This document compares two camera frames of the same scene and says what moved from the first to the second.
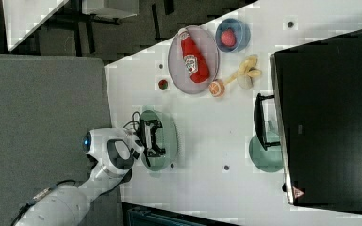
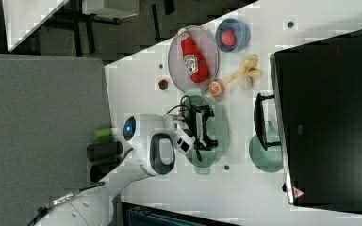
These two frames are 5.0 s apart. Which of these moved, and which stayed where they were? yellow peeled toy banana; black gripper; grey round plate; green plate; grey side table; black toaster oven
Moved: black gripper; green plate
Stayed: black toaster oven; grey round plate; yellow peeled toy banana; grey side table
